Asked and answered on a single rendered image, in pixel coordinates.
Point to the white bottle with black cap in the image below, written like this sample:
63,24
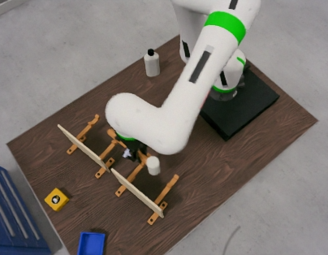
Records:
152,63

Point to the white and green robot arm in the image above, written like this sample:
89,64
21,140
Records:
205,47

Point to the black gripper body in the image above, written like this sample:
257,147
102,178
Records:
132,147

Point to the blue plastic bin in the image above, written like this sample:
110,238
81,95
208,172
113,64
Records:
91,243

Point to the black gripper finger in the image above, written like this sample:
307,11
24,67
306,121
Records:
143,149
133,157

